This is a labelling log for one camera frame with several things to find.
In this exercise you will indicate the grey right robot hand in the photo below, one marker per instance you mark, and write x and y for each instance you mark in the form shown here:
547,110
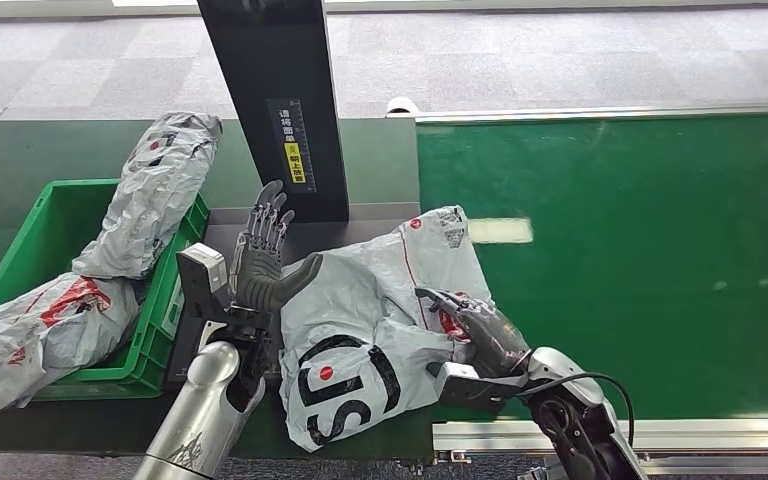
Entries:
490,338

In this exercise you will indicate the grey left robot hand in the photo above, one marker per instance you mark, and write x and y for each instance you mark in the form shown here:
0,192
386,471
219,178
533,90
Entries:
258,278

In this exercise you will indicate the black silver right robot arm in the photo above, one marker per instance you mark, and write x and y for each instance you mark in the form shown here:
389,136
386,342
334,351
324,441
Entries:
576,411

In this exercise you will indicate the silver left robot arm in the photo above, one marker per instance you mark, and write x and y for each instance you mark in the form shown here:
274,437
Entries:
198,411

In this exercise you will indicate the green conveyor belt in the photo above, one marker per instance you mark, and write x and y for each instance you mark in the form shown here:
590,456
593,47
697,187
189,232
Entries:
689,199

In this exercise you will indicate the black scanner platform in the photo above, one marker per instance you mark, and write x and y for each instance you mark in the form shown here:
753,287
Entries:
338,228

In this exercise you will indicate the black yellow column label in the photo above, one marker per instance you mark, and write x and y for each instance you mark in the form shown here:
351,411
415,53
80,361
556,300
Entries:
294,166

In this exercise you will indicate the long crumpled grey mailer bag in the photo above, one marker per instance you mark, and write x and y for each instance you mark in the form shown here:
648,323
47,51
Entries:
152,192

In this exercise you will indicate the green plastic crate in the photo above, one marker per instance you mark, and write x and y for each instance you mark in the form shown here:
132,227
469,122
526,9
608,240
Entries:
59,212

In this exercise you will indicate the black scanner column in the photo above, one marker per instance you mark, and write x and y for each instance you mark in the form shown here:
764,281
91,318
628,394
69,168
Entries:
258,66

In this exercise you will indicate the grey mailer bag, red print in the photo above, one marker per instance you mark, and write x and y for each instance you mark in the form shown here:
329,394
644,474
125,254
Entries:
39,344

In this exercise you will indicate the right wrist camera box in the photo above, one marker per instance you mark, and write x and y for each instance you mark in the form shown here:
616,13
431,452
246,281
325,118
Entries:
477,391

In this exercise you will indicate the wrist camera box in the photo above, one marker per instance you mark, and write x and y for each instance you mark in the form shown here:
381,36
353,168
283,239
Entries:
477,391
202,278

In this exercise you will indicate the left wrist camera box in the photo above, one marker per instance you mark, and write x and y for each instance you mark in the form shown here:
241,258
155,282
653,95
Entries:
202,278

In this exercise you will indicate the small metal mounting bracket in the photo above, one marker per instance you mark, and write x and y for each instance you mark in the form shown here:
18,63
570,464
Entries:
451,456

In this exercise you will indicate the aluminium conveyor side rail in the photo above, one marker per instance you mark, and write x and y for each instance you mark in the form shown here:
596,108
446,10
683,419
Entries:
722,434
622,112

